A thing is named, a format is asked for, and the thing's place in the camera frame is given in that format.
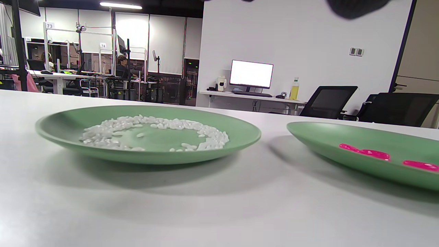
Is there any black keyboard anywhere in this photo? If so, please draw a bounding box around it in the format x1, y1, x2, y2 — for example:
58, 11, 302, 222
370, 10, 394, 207
232, 90, 273, 98

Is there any yellow drink bottle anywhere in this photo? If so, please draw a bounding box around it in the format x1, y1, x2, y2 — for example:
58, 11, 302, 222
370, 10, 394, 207
290, 77, 300, 101

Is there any pink cloth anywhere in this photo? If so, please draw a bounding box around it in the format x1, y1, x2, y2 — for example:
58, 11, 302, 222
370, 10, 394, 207
11, 73, 39, 93

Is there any person's left hand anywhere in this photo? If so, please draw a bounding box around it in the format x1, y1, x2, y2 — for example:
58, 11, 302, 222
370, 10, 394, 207
326, 0, 391, 20

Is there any black pole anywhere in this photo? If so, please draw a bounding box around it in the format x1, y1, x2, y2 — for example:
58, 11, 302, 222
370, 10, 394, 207
10, 0, 28, 92

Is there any black mesh office chair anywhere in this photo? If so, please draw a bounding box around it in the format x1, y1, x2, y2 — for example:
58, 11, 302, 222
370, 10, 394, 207
341, 93, 439, 128
299, 86, 358, 120

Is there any pink gummy candy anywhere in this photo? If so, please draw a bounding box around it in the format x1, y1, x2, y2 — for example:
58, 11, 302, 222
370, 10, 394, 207
402, 160, 439, 172
340, 143, 362, 154
358, 149, 391, 162

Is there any computer monitor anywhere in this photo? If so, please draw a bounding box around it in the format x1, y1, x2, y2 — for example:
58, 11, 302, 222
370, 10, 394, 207
229, 60, 274, 93

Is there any green plate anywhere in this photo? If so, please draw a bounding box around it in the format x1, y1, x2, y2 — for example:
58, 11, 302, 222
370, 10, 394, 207
287, 121, 439, 192
35, 105, 262, 165

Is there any long white desk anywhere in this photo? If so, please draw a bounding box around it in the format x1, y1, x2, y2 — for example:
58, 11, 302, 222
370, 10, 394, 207
27, 70, 114, 95

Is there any ceiling light strip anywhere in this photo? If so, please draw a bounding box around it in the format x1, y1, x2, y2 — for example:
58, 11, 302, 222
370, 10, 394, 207
99, 2, 143, 10

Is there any white metal frame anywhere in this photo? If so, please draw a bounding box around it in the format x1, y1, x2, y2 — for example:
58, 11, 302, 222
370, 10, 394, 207
43, 21, 115, 74

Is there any pile of white rice grains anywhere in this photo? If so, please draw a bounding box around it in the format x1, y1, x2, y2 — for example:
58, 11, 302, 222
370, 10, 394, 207
79, 115, 229, 152

